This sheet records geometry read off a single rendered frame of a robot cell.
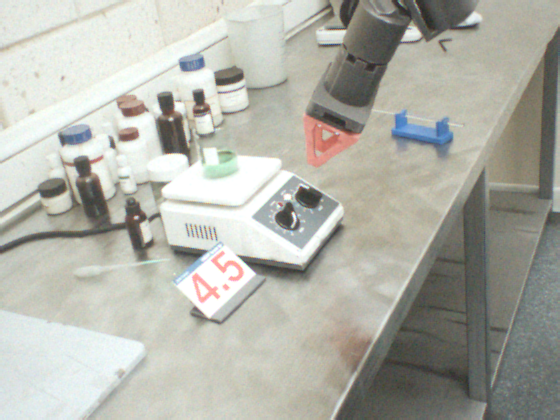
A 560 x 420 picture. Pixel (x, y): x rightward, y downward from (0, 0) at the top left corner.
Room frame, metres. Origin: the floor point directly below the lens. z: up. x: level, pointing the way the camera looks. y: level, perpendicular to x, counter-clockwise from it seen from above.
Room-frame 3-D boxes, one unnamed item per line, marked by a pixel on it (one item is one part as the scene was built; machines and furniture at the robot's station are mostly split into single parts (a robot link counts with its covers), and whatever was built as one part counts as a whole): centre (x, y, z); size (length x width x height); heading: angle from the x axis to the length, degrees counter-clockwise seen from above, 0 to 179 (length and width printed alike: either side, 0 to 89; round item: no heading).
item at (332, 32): (1.71, -0.31, 0.77); 0.26 x 0.19 x 0.05; 62
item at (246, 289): (0.67, 0.08, 0.77); 0.09 x 0.06 x 0.04; 143
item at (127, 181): (1.00, 0.23, 0.78); 0.02 x 0.02 x 0.06
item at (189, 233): (0.79, 0.04, 0.79); 0.22 x 0.13 x 0.08; 58
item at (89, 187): (0.94, 0.27, 0.79); 0.04 x 0.04 x 0.09
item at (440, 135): (1.03, -0.25, 0.77); 0.10 x 0.03 x 0.04; 40
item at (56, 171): (1.01, 0.34, 0.79); 0.03 x 0.03 x 0.07
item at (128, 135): (1.04, 0.22, 0.79); 0.05 x 0.05 x 0.09
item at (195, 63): (1.26, 0.11, 0.81); 0.07 x 0.07 x 0.13
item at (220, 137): (0.81, 0.07, 0.87); 0.06 x 0.05 x 0.08; 11
